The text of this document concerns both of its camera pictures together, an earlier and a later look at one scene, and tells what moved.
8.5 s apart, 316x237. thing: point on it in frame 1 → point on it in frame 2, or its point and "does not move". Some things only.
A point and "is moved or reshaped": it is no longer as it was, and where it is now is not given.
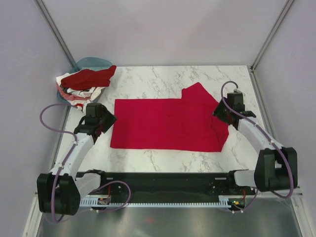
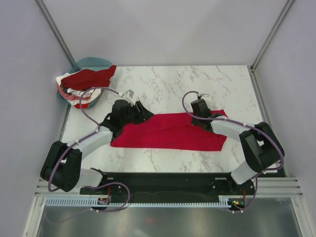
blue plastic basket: x=89 y=63 does not move
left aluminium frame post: x=44 y=10 does not move
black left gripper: x=110 y=119 → x=143 y=115
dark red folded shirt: x=86 y=79 does not move
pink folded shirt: x=72 y=97 does not move
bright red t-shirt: x=186 y=124 is moved or reshaped
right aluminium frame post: x=286 y=8 does not move
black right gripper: x=217 y=112 → x=194 y=122
